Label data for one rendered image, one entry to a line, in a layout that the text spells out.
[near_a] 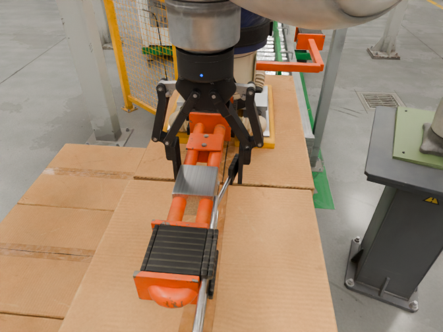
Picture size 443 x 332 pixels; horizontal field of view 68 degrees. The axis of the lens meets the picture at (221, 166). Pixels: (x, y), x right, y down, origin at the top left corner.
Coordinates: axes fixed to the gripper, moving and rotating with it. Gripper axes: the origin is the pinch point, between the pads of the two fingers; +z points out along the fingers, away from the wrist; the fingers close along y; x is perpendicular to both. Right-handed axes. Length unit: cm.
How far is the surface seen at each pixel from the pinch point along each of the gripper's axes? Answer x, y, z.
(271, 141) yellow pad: -25.2, -12.3, 11.3
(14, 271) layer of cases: -9, 62, 53
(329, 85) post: -138, -51, 47
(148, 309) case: 18.4, 7.1, 13.2
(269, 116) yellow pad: -37.1, -11.9, 11.4
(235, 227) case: 1.4, -5.0, 13.2
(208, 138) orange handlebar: -6.5, 0.8, -1.4
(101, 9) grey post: -365, 177, 65
